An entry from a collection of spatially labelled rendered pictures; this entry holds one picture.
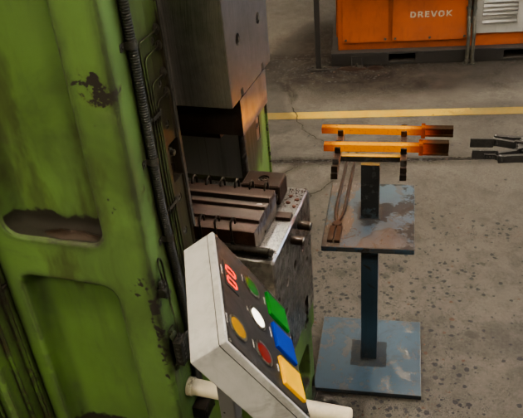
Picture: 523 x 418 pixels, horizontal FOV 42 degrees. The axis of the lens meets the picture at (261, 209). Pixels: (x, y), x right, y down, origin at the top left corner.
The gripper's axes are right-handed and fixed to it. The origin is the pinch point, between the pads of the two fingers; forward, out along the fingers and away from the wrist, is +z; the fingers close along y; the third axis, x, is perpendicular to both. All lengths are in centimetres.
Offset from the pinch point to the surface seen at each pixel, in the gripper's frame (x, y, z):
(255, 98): 37, -43, 61
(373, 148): 0.3, -1.4, 33.3
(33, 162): 35, -74, 108
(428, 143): 2.2, -1.0, 15.9
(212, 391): -32, -79, 72
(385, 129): 0.8, 10.5, 29.7
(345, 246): -26, -20, 41
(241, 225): 3, -50, 66
